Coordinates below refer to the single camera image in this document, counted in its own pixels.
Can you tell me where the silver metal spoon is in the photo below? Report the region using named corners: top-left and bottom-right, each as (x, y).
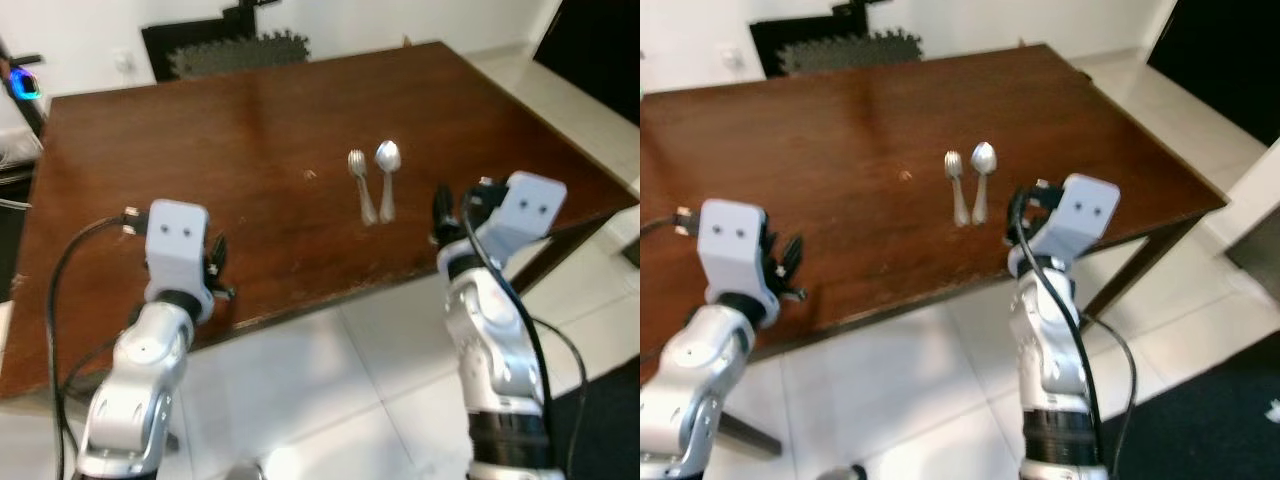
top-left (374, 140), bottom-right (403, 224)
top-left (970, 141), bottom-right (999, 226)

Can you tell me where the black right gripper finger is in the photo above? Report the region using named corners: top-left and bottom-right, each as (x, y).
top-left (431, 184), bottom-right (459, 248)
top-left (1004, 187), bottom-right (1030, 244)

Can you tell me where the black dark panel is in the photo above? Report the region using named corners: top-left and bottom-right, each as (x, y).
top-left (1146, 0), bottom-right (1280, 148)
top-left (532, 0), bottom-right (641, 127)

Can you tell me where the black mesh office chair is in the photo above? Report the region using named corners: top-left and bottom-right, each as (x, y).
top-left (747, 8), bottom-right (925, 79)
top-left (140, 8), bottom-right (313, 83)

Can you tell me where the silver metal fork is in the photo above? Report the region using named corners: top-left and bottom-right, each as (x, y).
top-left (347, 149), bottom-right (379, 227)
top-left (943, 150), bottom-right (972, 228)

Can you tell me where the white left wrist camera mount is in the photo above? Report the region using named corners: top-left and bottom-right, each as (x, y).
top-left (697, 198), bottom-right (773, 303)
top-left (145, 199), bottom-right (214, 303)

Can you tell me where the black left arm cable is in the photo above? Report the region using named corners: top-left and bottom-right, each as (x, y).
top-left (44, 206), bottom-right (153, 480)
top-left (640, 206), bottom-right (701, 239)

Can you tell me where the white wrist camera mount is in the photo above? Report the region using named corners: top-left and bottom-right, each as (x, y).
top-left (145, 199), bottom-right (214, 303)
top-left (480, 171), bottom-right (568, 263)
top-left (1040, 173), bottom-right (1122, 263)
top-left (697, 198), bottom-right (773, 303)

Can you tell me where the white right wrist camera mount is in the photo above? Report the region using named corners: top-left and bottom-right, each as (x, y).
top-left (480, 171), bottom-right (568, 263)
top-left (1040, 173), bottom-right (1122, 263)

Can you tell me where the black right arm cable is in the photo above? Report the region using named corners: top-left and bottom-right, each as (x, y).
top-left (1010, 190), bottom-right (1138, 476)
top-left (458, 190), bottom-right (591, 480)

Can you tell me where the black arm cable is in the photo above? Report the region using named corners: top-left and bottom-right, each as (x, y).
top-left (640, 206), bottom-right (701, 239)
top-left (1010, 190), bottom-right (1138, 476)
top-left (458, 190), bottom-right (591, 480)
top-left (44, 206), bottom-right (153, 480)

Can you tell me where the dark brown wooden table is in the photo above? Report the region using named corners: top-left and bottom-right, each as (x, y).
top-left (0, 40), bottom-right (641, 401)
top-left (640, 42), bottom-right (1230, 459)

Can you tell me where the dark blue rug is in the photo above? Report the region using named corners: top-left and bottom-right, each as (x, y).
top-left (548, 355), bottom-right (641, 480)
top-left (1098, 330), bottom-right (1280, 480)

